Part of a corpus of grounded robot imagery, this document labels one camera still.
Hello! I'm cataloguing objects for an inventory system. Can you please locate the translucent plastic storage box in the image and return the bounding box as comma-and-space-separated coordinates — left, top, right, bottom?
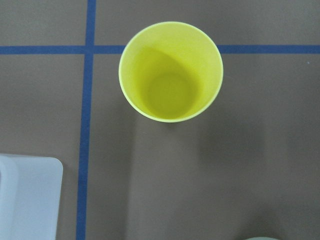
0, 154, 63, 240

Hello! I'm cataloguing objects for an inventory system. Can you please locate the green ceramic bowl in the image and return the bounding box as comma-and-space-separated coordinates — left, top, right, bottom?
245, 236, 278, 240

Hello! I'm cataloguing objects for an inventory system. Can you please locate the yellow plastic cup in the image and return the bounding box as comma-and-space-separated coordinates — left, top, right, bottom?
118, 21, 224, 123

